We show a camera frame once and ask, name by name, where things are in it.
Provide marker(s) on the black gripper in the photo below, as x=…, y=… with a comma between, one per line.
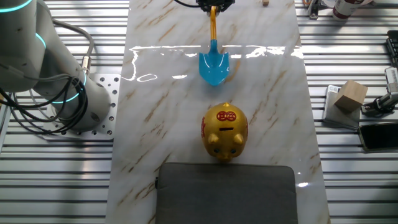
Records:
x=217, y=2

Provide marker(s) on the blue and yellow toy shovel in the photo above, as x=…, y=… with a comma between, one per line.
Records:
x=214, y=67

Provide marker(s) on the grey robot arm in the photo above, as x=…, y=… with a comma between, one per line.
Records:
x=25, y=46

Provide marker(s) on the small wooden cube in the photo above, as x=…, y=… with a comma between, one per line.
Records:
x=265, y=2

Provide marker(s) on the golden piggy bank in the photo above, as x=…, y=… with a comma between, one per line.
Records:
x=224, y=133

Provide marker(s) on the red and white can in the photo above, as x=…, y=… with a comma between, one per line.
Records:
x=343, y=9

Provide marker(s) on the large wooden block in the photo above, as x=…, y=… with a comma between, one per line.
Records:
x=351, y=95

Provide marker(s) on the black ribbed item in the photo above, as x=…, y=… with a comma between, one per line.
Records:
x=393, y=46

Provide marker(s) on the grey fabric pad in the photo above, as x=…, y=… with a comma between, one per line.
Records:
x=225, y=193

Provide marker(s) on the silver vented box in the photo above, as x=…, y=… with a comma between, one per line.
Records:
x=392, y=79

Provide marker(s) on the black clamp with silver cylinder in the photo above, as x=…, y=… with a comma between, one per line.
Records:
x=384, y=102

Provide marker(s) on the black smartphone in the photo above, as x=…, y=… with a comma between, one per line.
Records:
x=379, y=136

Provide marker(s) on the aluminium corner bracket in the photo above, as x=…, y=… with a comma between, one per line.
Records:
x=314, y=11

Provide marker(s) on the grey metal plate bracket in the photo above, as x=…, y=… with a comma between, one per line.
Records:
x=337, y=116

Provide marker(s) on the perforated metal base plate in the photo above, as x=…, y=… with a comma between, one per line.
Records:
x=105, y=133

